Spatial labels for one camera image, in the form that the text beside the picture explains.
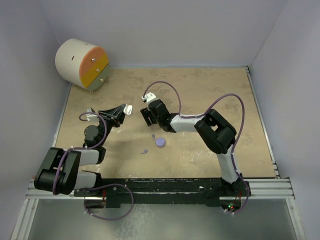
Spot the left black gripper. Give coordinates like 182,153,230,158
96,104,127,147

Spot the white earbud charging case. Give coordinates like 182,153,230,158
123,104,133,115

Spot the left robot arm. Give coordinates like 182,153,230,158
34,104,132,196

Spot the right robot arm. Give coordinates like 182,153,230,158
140,97,242,196

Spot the purple earbud charging case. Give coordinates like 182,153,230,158
155,137,166,148

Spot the round drawer cabinet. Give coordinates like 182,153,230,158
55,38,110,92

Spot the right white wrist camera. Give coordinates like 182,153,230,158
141,92,158,104

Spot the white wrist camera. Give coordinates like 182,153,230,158
85,107,99,123
141,92,158,104

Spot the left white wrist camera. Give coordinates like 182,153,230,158
85,107,99,123

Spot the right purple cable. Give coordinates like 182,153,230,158
142,81,251,216

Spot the purple cable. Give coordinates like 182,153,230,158
142,81,251,216
52,112,136,221

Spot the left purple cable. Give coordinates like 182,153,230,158
52,112,136,221

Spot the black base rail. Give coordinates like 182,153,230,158
74,177,251,209

